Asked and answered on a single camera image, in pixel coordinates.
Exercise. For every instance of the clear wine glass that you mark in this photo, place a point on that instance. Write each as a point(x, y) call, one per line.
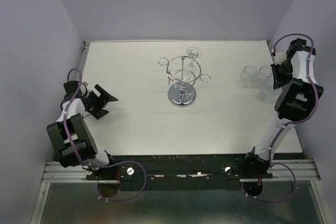
point(247, 75)

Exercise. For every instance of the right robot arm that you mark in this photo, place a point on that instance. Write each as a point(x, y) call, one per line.
point(296, 104)

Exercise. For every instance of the chrome wine glass rack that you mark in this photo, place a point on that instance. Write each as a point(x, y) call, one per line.
point(181, 92)

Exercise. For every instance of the aluminium rail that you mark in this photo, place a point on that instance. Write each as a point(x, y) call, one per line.
point(283, 170)

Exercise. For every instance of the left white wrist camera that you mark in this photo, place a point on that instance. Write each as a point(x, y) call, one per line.
point(84, 88)

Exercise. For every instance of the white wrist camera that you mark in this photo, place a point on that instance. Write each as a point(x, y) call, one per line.
point(84, 88)
point(279, 57)

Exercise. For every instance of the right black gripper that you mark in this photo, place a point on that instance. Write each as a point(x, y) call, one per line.
point(279, 81)

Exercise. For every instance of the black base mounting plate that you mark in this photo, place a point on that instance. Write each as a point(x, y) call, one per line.
point(176, 172)

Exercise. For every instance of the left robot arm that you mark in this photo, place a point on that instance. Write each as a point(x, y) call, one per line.
point(69, 135)

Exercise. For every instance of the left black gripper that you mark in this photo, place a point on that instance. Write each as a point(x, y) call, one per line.
point(102, 100)

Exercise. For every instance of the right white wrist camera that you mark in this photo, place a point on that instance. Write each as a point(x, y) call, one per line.
point(279, 57)

